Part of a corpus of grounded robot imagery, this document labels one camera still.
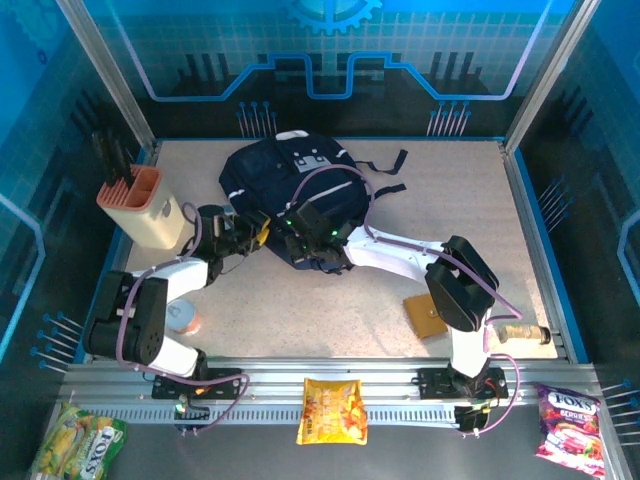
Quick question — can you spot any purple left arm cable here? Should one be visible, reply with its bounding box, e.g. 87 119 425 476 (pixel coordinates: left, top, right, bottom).
115 201 251 437

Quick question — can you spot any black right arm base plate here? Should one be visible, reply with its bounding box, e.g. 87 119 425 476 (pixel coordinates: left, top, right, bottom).
417 366 509 401

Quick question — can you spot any purple Fox's candy bag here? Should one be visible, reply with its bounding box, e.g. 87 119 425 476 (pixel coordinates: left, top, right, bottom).
534 382 606 476

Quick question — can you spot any beige orange knife block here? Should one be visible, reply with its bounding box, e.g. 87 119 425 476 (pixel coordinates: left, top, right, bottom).
95 165 186 250

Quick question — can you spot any green Fox's candy bag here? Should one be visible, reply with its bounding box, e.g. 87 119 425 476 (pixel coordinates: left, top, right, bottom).
28 402 129 480

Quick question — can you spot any brown leather card wallet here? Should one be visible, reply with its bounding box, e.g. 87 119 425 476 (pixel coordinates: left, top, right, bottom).
402 293 449 341

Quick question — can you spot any black knife handle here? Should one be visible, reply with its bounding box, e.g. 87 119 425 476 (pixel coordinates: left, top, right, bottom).
102 128 124 183
113 139 135 187
91 130 114 184

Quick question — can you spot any aluminium frame rail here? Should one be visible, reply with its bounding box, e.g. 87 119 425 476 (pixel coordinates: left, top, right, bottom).
59 355 601 410

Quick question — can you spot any aluminium corner post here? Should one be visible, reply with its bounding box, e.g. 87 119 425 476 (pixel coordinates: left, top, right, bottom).
502 0 602 154
53 0 157 154

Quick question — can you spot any brown cork bottle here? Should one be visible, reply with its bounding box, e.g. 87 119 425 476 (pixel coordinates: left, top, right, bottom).
497 322 553 346

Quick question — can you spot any navy blue backpack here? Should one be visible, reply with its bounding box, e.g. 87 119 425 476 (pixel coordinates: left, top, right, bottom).
219 130 409 275

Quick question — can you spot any yellow snack bag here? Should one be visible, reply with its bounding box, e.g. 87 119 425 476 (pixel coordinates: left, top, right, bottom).
295 377 369 446

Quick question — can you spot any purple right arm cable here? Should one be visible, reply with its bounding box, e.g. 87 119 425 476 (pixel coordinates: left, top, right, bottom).
292 165 524 437

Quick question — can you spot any grey slotted cable duct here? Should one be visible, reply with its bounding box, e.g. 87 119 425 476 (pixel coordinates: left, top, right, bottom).
107 403 464 426

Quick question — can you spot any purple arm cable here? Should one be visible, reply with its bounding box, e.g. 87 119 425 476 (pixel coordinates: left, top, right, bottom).
115 201 251 437
292 165 524 437

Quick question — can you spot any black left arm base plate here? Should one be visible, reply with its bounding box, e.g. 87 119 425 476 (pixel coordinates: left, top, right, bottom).
151 367 244 401

